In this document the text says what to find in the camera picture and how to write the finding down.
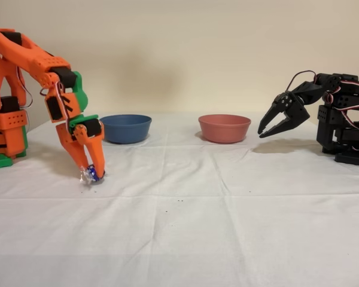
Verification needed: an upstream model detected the blue candy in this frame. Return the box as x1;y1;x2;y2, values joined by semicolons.
79;164;106;184

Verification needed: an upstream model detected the pink bowl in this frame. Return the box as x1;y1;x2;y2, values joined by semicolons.
198;114;252;144

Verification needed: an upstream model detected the red white servo cable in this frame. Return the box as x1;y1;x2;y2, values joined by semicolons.
56;82;72;130

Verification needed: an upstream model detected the white tablecloth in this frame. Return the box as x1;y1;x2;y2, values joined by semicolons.
0;112;359;287

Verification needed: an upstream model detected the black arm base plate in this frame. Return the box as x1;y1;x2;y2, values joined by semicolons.
334;151;359;167

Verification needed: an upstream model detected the red white looped cable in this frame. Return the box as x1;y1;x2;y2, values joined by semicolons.
286;70;317;91

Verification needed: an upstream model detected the green arm base plate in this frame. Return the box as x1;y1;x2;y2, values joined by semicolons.
0;124;13;170

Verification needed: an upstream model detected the blue bowl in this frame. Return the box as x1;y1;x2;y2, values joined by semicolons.
99;114;153;145

